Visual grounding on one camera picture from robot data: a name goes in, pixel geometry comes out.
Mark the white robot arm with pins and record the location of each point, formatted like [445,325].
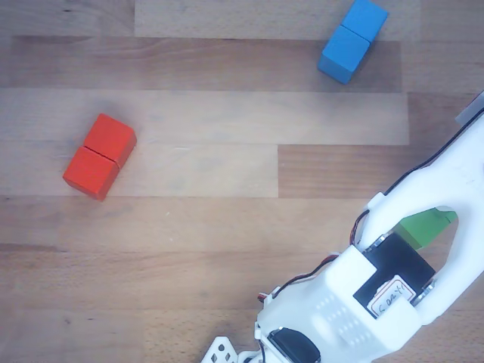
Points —
[340,295]

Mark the red double block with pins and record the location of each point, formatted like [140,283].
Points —
[98,159]

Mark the blue double block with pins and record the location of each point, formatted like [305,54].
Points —
[351,41]

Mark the green double block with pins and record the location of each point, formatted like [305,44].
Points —
[423,228]

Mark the handwritten white servo label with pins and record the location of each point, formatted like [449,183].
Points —
[391,298]

